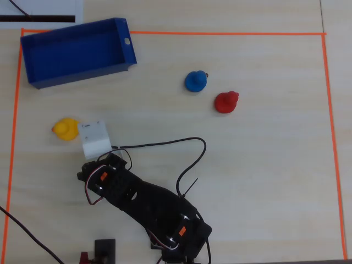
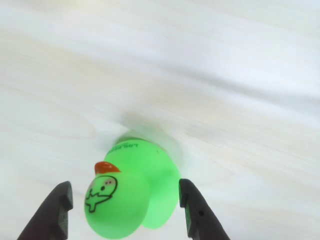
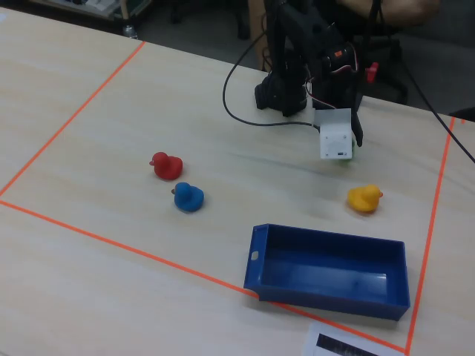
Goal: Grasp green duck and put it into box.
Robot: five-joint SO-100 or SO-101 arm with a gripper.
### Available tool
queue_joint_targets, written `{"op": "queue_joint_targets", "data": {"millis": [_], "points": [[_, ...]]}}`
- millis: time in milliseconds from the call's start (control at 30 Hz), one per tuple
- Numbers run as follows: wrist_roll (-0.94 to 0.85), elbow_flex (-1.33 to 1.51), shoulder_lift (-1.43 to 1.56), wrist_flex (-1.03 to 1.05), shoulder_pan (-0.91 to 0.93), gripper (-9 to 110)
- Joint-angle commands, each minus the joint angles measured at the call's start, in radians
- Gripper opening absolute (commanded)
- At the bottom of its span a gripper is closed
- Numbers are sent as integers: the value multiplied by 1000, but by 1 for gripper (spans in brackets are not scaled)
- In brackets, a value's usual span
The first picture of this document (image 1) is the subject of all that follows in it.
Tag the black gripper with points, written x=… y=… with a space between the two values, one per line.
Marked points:
x=93 y=133

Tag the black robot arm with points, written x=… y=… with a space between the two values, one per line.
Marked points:
x=156 y=203

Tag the yellow rubber duck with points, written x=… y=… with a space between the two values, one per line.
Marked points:
x=66 y=129

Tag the blue rubber duck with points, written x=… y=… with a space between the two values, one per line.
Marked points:
x=195 y=81

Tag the blue plastic box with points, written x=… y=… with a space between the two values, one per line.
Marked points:
x=74 y=52

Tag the red rubber duck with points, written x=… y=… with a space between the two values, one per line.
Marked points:
x=225 y=102

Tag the black table clamp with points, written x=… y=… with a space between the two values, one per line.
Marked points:
x=105 y=250

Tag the black zip tie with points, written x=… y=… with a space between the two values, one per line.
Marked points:
x=191 y=186

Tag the long orange tape strip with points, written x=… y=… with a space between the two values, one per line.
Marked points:
x=220 y=33

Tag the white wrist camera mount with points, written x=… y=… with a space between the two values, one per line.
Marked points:
x=94 y=138

